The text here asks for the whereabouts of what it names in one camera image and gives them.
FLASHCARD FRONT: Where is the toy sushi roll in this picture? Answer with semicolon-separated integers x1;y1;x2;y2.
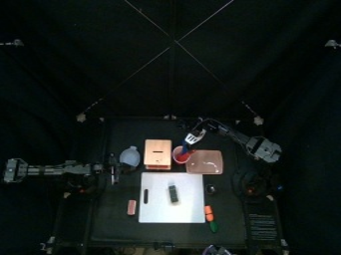
167;184;179;204

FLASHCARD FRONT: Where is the pink plastic plate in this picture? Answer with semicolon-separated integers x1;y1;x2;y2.
183;149;224;175

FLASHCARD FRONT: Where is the white cutting board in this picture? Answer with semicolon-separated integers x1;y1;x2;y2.
137;171;206;224

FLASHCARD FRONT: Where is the grey plastic bowl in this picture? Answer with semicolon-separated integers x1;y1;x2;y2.
119;145;143;167

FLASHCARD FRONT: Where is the wooden box with red front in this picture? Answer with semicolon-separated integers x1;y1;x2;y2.
143;138;172;171

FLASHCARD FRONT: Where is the red plastic cup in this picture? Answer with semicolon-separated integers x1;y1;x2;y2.
171;145;196;165

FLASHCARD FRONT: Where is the pink toy salmon block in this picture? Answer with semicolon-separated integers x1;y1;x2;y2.
127;199;139;217

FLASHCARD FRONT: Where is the orange toy vegetable piece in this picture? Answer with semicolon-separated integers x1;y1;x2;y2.
202;204;215;223

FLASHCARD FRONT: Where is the purple and white gadget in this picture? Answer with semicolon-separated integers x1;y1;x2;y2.
202;244;232;255

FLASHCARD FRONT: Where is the white text warning label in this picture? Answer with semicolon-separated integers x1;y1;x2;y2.
247;212;279;239

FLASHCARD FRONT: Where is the black cloth backdrop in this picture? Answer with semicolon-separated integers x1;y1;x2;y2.
0;0;341;255

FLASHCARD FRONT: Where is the white spatula with blue handle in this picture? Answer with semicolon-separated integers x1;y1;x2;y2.
179;128;207;157

